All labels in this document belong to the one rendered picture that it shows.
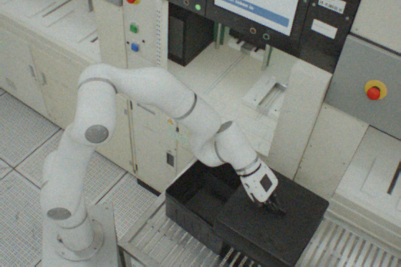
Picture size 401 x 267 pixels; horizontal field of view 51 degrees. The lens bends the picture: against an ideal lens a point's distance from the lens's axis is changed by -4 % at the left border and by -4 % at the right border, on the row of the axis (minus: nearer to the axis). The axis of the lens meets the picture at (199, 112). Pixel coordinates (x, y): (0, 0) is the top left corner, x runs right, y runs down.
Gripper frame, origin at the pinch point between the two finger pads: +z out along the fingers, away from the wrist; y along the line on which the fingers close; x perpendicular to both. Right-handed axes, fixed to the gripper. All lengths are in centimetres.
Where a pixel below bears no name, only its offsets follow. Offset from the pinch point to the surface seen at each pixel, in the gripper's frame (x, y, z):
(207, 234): 27.0, -11.4, 4.1
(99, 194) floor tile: 150, 10, 3
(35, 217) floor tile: 163, -26, -9
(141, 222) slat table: 52, -18, -7
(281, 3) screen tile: -17, 31, -52
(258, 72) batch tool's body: 47, 75, -17
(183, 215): 34.3, -10.6, -4.4
